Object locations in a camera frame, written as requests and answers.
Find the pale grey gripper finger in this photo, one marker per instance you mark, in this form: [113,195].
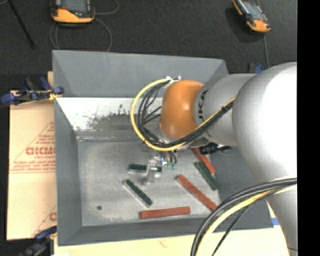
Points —
[156,175]
[149,172]

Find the dark green flat block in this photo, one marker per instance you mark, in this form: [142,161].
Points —
[137,167]
[207,176]
[138,193]

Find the red-brown flat block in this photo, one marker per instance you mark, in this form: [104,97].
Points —
[165,212]
[206,162]
[196,192]

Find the grey metal bin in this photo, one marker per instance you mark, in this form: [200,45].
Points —
[105,160]

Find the brown cardboard board red print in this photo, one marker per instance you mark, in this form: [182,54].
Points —
[30,190]

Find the black cylinder on white bracket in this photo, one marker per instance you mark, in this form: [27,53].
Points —
[212,149]

